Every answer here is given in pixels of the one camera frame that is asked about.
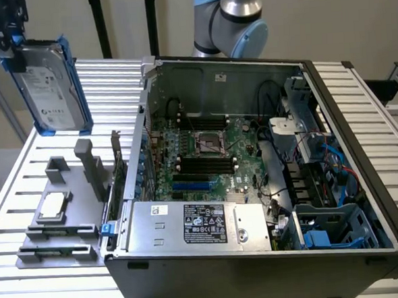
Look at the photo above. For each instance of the hard disk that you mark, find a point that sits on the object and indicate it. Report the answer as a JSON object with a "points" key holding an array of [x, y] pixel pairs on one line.
{"points": [[48, 87]]}

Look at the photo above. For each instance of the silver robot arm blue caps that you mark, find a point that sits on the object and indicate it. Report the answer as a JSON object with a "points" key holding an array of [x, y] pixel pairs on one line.
{"points": [[231, 17]]}

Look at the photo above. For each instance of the disk bay with blue rails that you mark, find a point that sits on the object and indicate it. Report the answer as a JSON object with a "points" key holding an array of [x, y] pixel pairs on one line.
{"points": [[332, 227]]}

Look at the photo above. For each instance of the black stand pole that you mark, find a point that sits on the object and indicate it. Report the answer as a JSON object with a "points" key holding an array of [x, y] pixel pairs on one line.
{"points": [[99, 25], [151, 22]]}

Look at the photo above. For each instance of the grey parts rack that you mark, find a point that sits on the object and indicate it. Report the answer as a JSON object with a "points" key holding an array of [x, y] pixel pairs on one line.
{"points": [[80, 190]]}

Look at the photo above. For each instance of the silver CPU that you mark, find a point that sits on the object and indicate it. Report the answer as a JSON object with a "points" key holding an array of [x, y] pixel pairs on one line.
{"points": [[54, 204]]}

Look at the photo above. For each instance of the graphics card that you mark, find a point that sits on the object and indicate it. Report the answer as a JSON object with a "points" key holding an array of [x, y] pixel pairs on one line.
{"points": [[117, 181]]}

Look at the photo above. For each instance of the blue case latch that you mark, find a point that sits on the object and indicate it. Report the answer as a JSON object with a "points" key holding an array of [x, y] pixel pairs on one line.
{"points": [[108, 229]]}

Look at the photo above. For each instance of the black RAM slot bank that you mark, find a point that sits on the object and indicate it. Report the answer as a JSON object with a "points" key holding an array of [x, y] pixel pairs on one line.
{"points": [[202, 122], [206, 165]]}

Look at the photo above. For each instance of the green RAM stick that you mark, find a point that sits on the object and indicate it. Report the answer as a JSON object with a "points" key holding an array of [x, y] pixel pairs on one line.
{"points": [[53, 254]]}

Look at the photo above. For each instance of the CPU socket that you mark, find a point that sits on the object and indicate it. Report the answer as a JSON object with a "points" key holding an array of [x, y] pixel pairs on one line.
{"points": [[209, 143]]}

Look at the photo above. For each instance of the black expansion slot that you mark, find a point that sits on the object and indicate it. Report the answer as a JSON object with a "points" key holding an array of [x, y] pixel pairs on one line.
{"points": [[191, 177]]}

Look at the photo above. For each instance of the blue expansion slot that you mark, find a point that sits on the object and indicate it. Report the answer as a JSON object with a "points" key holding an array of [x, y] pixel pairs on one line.
{"points": [[191, 186]]}

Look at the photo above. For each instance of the silver power supply unit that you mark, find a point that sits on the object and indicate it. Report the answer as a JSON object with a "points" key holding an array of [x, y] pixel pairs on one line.
{"points": [[177, 229]]}

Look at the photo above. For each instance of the green motherboard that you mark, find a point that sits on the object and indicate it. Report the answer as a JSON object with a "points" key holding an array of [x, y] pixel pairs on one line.
{"points": [[244, 173]]}

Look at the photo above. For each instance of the grey air shroud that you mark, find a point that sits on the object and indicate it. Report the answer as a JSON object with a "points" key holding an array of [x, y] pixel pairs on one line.
{"points": [[272, 168]]}

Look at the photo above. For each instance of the metal drive cage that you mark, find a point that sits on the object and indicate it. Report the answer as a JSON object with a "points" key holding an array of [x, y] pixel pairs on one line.
{"points": [[298, 116]]}

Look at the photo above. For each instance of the open black PC case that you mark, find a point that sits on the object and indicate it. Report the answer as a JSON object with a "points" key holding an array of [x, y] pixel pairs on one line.
{"points": [[247, 274]]}

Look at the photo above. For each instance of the black flat bracket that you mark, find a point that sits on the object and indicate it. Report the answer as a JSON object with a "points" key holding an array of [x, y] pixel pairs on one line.
{"points": [[381, 90]]}

